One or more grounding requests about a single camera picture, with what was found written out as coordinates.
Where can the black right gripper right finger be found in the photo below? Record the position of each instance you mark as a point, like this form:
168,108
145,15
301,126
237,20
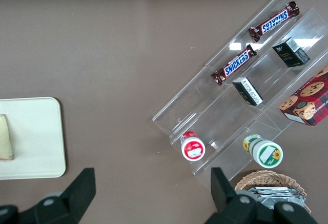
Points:
225,203

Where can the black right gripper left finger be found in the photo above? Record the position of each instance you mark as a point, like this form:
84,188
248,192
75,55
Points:
74,201

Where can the triangular sandwich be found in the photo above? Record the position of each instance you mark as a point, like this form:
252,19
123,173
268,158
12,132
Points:
5,139

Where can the light wicker basket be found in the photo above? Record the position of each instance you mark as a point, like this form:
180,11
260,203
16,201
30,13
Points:
271,176

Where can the cream rectangular tray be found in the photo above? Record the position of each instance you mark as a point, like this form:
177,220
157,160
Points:
38,137

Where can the red lidded yogurt cup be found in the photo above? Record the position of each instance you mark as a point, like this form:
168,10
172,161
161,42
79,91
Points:
192,148

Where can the green lidded yogurt cup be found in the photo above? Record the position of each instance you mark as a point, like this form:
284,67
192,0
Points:
266,153

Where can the clear acrylic step display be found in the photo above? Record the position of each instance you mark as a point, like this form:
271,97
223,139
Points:
205,106

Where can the small black box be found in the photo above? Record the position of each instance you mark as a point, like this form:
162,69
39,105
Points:
290,52
248,92

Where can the red tartan cookie box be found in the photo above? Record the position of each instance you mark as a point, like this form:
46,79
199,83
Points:
307,98

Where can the Snickers chocolate bar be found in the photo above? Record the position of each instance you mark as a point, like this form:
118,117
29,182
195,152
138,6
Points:
234,65
274,21

